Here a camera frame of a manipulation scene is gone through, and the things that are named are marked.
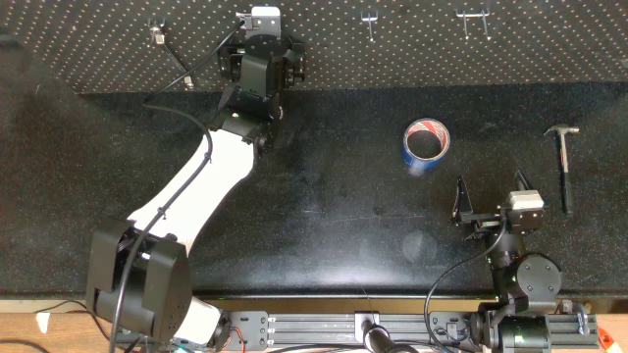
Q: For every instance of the roll of blue tape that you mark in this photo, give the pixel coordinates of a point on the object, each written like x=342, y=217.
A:
x=409, y=157

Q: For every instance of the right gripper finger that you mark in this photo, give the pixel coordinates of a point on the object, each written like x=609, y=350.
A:
x=521, y=182
x=461, y=201

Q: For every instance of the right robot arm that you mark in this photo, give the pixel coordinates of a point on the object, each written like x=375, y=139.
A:
x=537, y=279

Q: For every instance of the hammer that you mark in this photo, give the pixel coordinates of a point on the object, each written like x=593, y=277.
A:
x=564, y=157

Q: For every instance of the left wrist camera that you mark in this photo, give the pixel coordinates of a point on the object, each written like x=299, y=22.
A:
x=266, y=15

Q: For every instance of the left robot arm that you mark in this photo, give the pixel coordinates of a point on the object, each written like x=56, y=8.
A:
x=206, y=186

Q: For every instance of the metal hook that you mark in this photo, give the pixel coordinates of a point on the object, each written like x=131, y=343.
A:
x=370, y=29
x=473, y=15
x=156, y=22

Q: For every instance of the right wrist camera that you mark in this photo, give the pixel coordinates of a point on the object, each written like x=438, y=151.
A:
x=524, y=200

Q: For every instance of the black pegboard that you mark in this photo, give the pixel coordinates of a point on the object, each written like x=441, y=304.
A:
x=392, y=54

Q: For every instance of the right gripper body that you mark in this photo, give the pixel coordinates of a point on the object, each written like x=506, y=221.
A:
x=483, y=223

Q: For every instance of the wrench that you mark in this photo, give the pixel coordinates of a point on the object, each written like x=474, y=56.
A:
x=189, y=82

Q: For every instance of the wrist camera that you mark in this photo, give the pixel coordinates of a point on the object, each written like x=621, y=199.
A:
x=266, y=15
x=524, y=200

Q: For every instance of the mounting rail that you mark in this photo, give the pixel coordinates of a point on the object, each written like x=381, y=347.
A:
x=314, y=328

